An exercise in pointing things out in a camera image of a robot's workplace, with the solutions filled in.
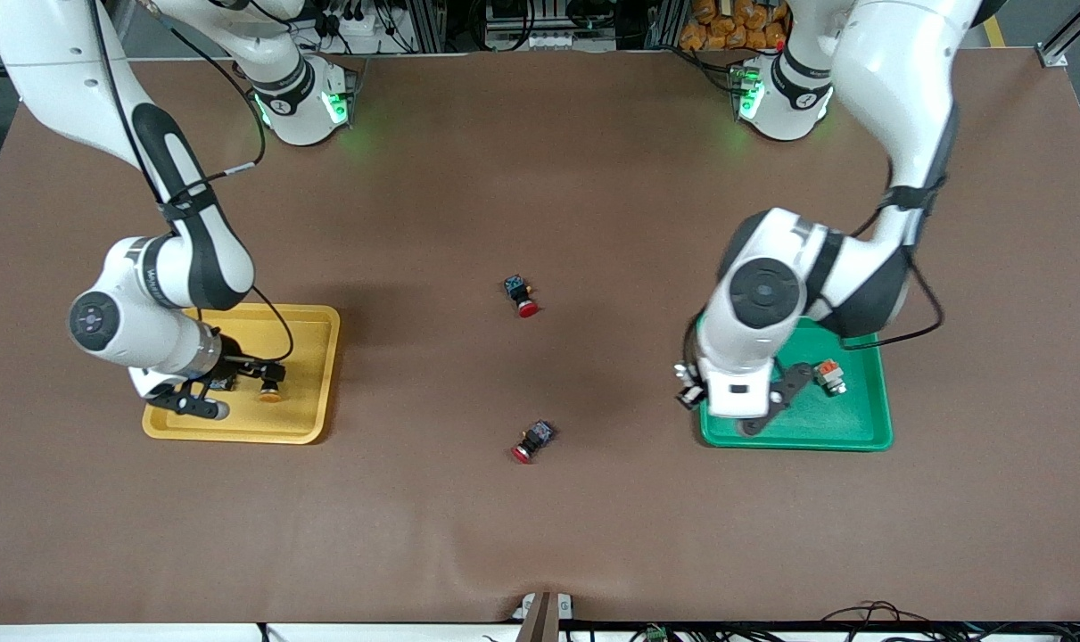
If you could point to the white power strip with plugs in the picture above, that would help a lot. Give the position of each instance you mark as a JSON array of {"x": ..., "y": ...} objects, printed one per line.
[{"x": 361, "y": 22}]

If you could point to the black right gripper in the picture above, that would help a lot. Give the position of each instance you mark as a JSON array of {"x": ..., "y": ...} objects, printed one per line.
[{"x": 231, "y": 354}]

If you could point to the yellow plastic tray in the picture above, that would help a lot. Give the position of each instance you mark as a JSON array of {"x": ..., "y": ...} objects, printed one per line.
[{"x": 308, "y": 392}]

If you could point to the brown table mat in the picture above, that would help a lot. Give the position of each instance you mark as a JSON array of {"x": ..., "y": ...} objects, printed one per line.
[{"x": 540, "y": 178}]

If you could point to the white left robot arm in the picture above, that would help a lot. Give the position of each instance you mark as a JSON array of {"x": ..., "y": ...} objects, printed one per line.
[{"x": 887, "y": 71}]

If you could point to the orange packets pile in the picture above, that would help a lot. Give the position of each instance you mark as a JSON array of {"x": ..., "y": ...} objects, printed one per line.
[{"x": 727, "y": 27}]

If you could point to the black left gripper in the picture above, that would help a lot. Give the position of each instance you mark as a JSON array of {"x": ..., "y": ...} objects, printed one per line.
[{"x": 688, "y": 390}]

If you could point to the green plastic tray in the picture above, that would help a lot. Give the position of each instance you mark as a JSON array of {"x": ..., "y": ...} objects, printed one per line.
[{"x": 852, "y": 419}]

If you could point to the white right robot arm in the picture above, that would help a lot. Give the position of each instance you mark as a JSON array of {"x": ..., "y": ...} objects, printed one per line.
[{"x": 49, "y": 53}]

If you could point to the aluminium frame profile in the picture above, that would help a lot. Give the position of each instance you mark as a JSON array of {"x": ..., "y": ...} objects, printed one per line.
[{"x": 1061, "y": 40}]

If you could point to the long white power strip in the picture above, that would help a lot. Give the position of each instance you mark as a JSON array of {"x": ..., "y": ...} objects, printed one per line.
[{"x": 548, "y": 40}]

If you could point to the yellow mushroom push button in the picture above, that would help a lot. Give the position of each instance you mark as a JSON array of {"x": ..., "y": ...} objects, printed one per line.
[
  {"x": 223, "y": 384},
  {"x": 270, "y": 394}
]

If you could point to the grey bracket with brown post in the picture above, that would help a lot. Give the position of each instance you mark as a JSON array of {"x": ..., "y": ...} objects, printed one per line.
[{"x": 544, "y": 611}]

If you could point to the small green terminal connector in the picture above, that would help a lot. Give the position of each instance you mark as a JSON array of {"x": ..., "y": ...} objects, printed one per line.
[{"x": 654, "y": 634}]

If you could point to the red mushroom push button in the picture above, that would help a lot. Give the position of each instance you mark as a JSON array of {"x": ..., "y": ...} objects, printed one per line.
[
  {"x": 517, "y": 290},
  {"x": 538, "y": 435}
]

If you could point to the green button with orange block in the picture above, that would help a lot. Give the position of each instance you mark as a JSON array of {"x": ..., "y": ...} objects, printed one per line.
[{"x": 829, "y": 374}]

